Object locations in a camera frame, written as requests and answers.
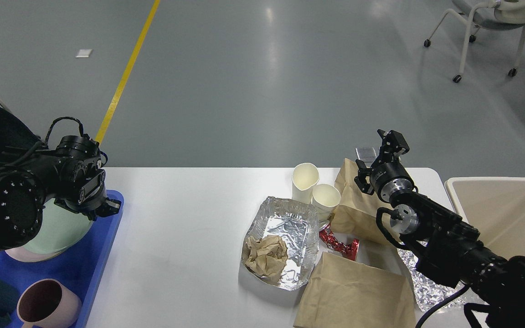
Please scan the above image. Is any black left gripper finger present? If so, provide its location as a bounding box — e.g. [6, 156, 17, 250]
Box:
[54, 197, 90, 215]
[93, 199, 122, 221]

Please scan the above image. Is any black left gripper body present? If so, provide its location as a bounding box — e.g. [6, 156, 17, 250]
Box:
[60, 183, 108, 221]

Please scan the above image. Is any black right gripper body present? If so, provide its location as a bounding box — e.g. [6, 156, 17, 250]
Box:
[369, 161, 416, 203]

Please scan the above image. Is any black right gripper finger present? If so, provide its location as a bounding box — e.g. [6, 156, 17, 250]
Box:
[354, 159, 374, 195]
[377, 129, 410, 165]

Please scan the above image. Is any mint green plate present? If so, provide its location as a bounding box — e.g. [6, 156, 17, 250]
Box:
[24, 199, 93, 255]

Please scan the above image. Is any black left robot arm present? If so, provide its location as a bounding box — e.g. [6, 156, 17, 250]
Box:
[0, 118, 122, 251]

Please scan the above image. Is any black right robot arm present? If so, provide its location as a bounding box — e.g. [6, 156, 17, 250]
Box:
[354, 129, 525, 328]

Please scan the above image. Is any grey metal floor plate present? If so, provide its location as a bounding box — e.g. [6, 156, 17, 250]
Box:
[355, 147, 379, 167]

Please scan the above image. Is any brown paper bag rear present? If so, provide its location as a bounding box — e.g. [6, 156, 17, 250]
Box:
[330, 158, 392, 247]

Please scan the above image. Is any brown paper bag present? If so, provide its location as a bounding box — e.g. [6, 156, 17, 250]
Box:
[293, 252, 416, 328]
[330, 158, 392, 247]

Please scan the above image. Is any short white paper cup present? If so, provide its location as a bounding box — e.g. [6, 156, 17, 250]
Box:
[311, 184, 341, 221]

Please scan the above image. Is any tall white paper cup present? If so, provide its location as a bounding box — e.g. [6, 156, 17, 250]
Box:
[291, 163, 319, 204]

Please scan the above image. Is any pink plate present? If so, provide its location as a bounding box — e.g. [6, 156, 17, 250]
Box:
[5, 246, 68, 263]

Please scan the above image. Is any blue plastic tray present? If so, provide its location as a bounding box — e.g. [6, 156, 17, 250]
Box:
[0, 190, 125, 328]

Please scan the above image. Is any red foil wrapper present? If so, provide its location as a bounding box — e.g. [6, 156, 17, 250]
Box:
[319, 226, 359, 261]

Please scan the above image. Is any aluminium foil tray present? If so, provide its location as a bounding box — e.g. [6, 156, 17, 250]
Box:
[240, 196, 319, 291]

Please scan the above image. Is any pink mug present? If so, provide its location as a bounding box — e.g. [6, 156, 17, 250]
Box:
[16, 278, 82, 328]

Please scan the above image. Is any brown paper bag front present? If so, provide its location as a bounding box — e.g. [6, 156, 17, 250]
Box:
[293, 252, 416, 328]

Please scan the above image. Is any crumpled brown paper napkin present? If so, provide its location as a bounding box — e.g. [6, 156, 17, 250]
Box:
[242, 235, 288, 280]

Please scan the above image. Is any crumpled aluminium foil sheet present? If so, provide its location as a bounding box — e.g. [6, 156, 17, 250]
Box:
[396, 249, 484, 313]

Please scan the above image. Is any beige plastic bin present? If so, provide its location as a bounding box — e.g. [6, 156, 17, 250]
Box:
[444, 177, 525, 259]

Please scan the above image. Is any grey office chair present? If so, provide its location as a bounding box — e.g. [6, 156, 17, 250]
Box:
[423, 0, 525, 83]

